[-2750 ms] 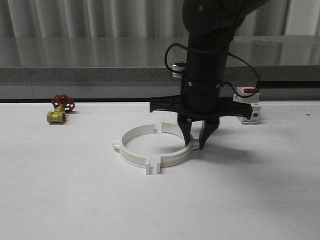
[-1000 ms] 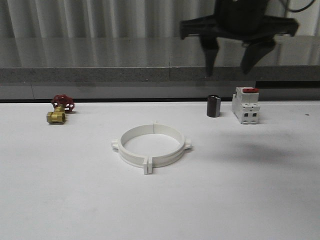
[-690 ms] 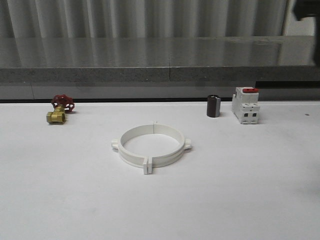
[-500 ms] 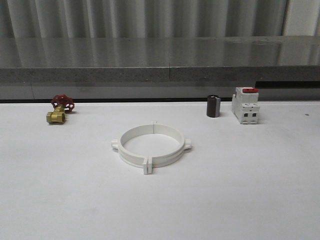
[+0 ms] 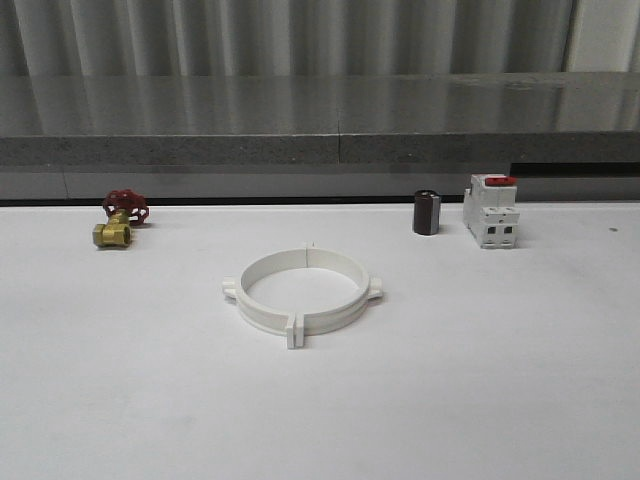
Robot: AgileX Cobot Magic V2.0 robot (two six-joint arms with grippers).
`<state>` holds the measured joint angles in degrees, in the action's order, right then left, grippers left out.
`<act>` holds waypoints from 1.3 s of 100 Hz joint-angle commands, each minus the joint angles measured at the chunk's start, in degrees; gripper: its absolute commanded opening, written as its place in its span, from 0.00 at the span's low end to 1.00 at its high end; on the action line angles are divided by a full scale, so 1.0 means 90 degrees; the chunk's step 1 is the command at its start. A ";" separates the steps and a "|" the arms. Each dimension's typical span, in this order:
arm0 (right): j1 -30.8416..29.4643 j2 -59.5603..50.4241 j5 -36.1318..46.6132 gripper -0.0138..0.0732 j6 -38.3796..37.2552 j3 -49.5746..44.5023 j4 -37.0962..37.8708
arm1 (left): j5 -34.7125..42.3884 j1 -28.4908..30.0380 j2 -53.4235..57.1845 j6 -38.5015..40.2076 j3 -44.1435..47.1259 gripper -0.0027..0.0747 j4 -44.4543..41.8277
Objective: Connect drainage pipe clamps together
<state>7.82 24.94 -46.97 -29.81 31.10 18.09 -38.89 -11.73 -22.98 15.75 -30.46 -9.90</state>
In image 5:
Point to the white half pipe clamp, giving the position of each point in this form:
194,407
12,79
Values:
279,322
333,318

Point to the brass valve red handle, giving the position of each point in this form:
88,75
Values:
124,209

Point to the black cylindrical capacitor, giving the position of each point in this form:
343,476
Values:
427,207

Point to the grey stone counter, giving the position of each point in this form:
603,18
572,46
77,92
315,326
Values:
197,139

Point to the white red circuit breaker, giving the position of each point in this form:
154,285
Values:
489,210

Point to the grey corrugated curtain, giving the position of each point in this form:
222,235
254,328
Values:
237,38

